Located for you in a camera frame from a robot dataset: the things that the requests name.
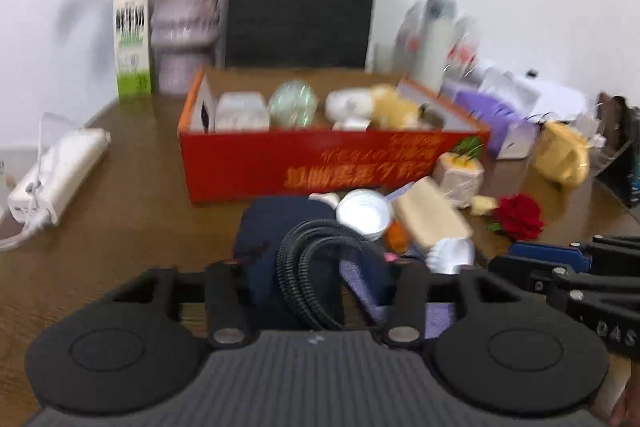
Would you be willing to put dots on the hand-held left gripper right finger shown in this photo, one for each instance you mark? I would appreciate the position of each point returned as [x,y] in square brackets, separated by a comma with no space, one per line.
[406,302]

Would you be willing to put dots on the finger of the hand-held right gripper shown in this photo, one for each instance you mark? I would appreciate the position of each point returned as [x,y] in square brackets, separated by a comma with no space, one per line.
[550,254]
[520,274]

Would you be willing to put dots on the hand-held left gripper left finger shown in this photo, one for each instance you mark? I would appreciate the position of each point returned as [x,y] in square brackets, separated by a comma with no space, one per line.
[225,297]

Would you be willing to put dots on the purple cloth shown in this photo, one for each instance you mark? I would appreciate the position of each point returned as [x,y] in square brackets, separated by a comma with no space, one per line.
[357,282]

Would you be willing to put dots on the dark blue pouch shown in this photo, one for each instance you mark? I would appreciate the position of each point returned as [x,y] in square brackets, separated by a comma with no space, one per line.
[267,227]

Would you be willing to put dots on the beige box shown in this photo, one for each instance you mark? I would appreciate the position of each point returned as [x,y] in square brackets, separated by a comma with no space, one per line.
[432,217]

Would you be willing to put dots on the white cup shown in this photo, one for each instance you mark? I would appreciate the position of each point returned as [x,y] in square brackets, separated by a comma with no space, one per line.
[362,212]

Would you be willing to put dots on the white and yellow charger plug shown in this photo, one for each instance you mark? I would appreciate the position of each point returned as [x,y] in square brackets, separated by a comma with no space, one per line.
[457,179]

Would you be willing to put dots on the red cardboard box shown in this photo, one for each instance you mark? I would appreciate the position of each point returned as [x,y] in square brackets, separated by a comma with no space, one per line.
[250,162]

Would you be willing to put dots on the wooden desktop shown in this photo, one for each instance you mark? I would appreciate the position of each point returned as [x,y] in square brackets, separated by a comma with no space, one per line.
[125,217]

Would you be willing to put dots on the red rose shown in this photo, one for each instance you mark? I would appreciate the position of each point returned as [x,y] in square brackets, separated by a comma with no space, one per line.
[520,217]

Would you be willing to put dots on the white ruffled paper liners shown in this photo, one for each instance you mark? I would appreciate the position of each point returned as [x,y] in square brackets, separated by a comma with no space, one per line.
[450,255]

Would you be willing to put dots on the small orange item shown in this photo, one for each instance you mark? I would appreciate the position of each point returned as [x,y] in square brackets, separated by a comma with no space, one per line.
[398,235]

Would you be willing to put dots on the small cream piece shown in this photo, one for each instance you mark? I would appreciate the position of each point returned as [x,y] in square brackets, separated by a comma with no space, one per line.
[482,205]

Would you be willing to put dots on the dark box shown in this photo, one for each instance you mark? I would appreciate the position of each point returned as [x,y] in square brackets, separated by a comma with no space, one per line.
[620,152]

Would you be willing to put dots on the small white item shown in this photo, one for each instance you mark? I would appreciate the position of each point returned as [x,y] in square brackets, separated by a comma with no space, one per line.
[325,199]

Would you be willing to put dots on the purple tissue pack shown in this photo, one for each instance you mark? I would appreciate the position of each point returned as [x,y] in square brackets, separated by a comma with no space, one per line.
[480,112]

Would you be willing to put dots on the white lumpy item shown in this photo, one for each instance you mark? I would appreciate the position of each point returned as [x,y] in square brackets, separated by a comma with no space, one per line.
[242,112]

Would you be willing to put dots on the yellow plush toy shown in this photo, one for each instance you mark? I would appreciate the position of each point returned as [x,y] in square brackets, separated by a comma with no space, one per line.
[395,109]

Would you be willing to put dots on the glass ball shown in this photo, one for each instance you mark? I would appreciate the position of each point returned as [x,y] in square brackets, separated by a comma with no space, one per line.
[293,104]

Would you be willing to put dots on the white plush toy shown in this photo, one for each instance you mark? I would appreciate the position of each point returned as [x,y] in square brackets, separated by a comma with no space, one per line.
[350,103]

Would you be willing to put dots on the white power strip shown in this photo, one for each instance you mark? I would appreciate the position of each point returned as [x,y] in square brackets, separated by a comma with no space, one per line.
[60,172]

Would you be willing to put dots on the clear water bottle red label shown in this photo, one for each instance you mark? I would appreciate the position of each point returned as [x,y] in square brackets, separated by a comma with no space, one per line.
[465,49]
[410,39]

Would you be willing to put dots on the white thermos bottle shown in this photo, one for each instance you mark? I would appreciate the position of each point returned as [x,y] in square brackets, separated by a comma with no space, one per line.
[434,47]

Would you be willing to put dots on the purple ribbed vase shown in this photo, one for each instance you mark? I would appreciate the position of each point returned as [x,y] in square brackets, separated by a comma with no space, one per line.
[185,32]

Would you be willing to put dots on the green and white milk carton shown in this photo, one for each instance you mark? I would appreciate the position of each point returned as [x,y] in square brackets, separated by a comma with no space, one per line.
[132,42]

